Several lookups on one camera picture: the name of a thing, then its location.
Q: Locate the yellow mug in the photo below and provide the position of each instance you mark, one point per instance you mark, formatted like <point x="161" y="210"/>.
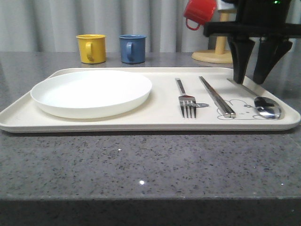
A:
<point x="92" y="48"/>

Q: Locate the blue mug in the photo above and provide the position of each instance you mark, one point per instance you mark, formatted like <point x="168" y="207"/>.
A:
<point x="132" y="48"/>

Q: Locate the white round plate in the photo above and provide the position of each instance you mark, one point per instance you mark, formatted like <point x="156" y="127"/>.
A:
<point x="91" y="94"/>

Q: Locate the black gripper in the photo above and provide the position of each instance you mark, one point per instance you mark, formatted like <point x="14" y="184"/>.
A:
<point x="256" y="18"/>

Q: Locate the silver metal spoon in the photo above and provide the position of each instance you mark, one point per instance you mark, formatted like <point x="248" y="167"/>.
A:
<point x="266" y="107"/>

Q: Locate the silver metal fork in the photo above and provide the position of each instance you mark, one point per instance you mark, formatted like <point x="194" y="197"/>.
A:
<point x="187" y="103"/>

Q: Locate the cream rabbit serving tray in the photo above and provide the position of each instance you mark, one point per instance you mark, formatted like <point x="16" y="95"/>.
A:
<point x="228" y="107"/>

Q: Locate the wooden mug tree stand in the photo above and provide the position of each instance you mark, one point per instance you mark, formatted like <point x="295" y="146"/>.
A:
<point x="219" y="55"/>

